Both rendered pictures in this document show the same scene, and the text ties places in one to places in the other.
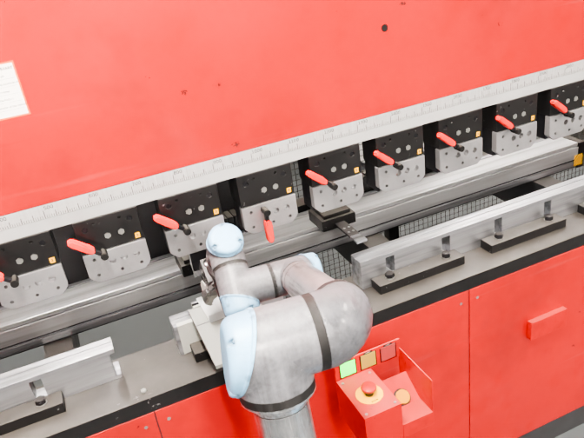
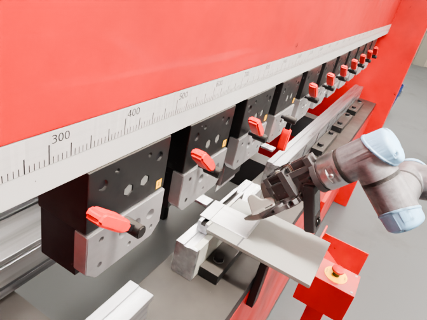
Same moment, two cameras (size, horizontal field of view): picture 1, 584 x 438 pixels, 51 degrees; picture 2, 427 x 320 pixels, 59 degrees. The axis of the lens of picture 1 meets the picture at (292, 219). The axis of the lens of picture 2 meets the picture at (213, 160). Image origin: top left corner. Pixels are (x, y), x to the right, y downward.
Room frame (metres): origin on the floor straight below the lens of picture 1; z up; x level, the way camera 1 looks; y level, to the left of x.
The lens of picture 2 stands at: (0.90, 0.85, 1.56)
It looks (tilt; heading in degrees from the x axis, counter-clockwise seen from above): 28 degrees down; 313
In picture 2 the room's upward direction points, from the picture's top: 13 degrees clockwise
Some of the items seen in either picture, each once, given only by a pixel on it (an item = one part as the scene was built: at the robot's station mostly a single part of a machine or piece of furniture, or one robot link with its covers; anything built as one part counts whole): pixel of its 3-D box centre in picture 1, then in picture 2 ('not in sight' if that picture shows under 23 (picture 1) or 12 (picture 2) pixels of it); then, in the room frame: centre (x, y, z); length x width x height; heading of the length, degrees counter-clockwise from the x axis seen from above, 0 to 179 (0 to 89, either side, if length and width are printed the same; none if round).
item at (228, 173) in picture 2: (209, 256); (229, 167); (1.42, 0.23, 1.13); 0.10 x 0.02 x 0.10; 109
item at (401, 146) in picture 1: (393, 155); (313, 79); (1.61, -0.31, 1.26); 0.15 x 0.09 x 0.17; 109
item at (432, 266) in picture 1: (418, 271); not in sight; (1.56, -0.36, 0.89); 0.30 x 0.05 x 0.03; 109
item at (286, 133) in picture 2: (267, 224); (283, 133); (1.41, 0.06, 1.20); 0.04 x 0.02 x 0.10; 19
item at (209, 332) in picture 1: (235, 325); (269, 237); (1.28, 0.18, 1.00); 0.26 x 0.18 x 0.01; 19
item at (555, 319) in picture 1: (547, 322); (324, 201); (1.60, -0.79, 0.58); 0.15 x 0.02 x 0.07; 109
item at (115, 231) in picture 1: (111, 239); (188, 148); (1.34, 0.44, 1.26); 0.15 x 0.09 x 0.17; 109
